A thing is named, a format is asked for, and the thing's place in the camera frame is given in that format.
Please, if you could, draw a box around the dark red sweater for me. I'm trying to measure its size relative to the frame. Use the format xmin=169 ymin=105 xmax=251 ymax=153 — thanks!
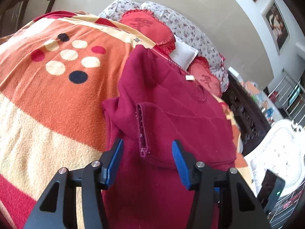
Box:
xmin=102 ymin=46 xmax=236 ymax=228

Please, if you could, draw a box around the white ornate chair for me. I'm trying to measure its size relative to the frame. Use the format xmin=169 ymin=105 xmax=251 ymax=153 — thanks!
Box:
xmin=245 ymin=119 xmax=304 ymax=197

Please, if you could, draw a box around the dark carved wooden cabinet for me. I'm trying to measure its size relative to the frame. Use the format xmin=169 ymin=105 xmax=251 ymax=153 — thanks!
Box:
xmin=222 ymin=73 xmax=271 ymax=156

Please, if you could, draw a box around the metal stair railing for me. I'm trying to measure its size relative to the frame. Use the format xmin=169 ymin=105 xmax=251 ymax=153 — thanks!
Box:
xmin=268 ymin=68 xmax=305 ymax=127

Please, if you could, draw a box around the right red heart pillow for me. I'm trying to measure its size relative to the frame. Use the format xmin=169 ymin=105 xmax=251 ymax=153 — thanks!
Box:
xmin=188 ymin=56 xmax=222 ymax=97

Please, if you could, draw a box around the red heart pillow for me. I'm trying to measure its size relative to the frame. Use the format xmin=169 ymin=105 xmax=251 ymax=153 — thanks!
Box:
xmin=188 ymin=56 xmax=222 ymax=97
xmin=119 ymin=9 xmax=176 ymax=55

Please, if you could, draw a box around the orange patterned love blanket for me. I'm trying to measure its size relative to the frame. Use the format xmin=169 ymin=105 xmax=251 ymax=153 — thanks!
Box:
xmin=1 ymin=11 xmax=251 ymax=228

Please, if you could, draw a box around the small white pillow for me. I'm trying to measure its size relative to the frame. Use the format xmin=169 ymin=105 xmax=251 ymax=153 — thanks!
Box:
xmin=169 ymin=36 xmax=198 ymax=70

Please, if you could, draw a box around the floral bed headboard cover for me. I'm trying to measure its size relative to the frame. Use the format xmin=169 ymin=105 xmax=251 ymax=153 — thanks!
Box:
xmin=99 ymin=0 xmax=229 ymax=93

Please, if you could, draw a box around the left red heart pillow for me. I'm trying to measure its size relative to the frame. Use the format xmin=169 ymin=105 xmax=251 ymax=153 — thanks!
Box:
xmin=119 ymin=9 xmax=176 ymax=55

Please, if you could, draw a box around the dark wooden side table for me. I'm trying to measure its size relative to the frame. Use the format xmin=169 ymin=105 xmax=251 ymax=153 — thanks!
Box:
xmin=1 ymin=0 xmax=55 ymax=37

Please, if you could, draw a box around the framed wall photo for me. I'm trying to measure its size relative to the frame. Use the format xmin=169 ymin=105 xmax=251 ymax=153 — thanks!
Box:
xmin=262 ymin=0 xmax=290 ymax=55

